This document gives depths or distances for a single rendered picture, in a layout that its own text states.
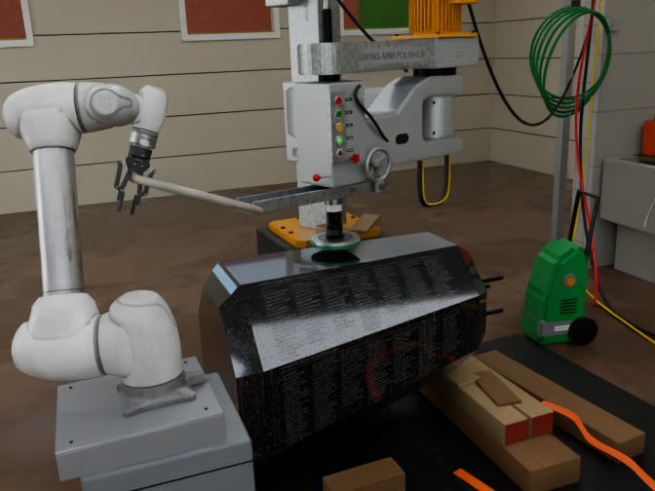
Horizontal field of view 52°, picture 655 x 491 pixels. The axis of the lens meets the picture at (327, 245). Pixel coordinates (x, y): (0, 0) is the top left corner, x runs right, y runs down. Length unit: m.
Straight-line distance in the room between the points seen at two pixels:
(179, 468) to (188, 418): 0.12
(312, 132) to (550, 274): 1.82
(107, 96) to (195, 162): 6.97
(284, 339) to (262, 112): 6.57
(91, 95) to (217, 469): 0.97
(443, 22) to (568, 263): 1.59
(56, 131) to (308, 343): 1.20
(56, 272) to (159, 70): 6.92
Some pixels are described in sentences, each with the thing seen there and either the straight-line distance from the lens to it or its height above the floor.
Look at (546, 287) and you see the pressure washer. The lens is 4.01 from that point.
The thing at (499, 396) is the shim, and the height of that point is 0.24.
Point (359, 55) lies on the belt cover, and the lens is 2.76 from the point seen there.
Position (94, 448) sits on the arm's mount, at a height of 0.86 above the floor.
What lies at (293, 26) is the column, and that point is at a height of 1.83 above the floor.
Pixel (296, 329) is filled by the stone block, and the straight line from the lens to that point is 2.52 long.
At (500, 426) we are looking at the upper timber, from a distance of 2.90.
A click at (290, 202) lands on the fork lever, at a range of 2.64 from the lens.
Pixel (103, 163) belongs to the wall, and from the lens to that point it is 8.64.
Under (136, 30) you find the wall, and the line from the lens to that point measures 8.57.
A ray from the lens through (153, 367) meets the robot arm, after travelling 1.71.
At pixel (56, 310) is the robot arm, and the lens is 1.74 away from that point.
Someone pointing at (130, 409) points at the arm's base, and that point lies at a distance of 1.74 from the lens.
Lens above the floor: 1.71
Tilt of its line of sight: 16 degrees down
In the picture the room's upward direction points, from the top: 2 degrees counter-clockwise
